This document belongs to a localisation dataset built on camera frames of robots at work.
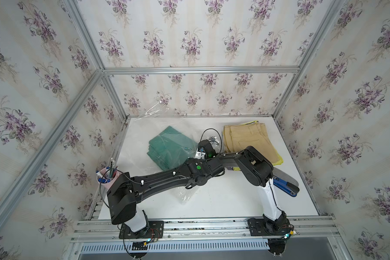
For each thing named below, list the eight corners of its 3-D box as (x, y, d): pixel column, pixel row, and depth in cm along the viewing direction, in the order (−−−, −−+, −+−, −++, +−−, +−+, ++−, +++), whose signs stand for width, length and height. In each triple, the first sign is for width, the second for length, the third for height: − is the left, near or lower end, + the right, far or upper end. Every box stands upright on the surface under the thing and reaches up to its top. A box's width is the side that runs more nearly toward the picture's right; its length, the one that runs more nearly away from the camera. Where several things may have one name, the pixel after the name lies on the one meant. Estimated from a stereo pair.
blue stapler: (270, 184, 90) (274, 181, 86) (272, 180, 92) (276, 176, 88) (293, 197, 86) (298, 193, 82) (294, 192, 88) (299, 188, 83)
